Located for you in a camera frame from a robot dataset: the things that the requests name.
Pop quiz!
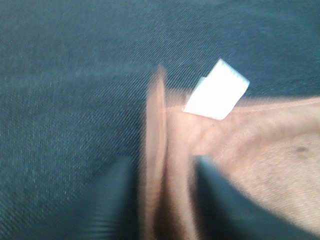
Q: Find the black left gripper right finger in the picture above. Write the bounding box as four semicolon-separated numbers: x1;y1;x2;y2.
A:
195;155;319;240

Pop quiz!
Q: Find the brown microfibre towel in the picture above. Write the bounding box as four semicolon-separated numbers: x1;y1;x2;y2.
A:
139;67;320;240

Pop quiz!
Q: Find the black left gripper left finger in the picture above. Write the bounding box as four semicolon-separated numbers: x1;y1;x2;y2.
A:
74;157;140;240

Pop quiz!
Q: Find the black table cloth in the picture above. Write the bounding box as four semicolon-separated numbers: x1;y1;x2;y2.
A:
0;0;320;240

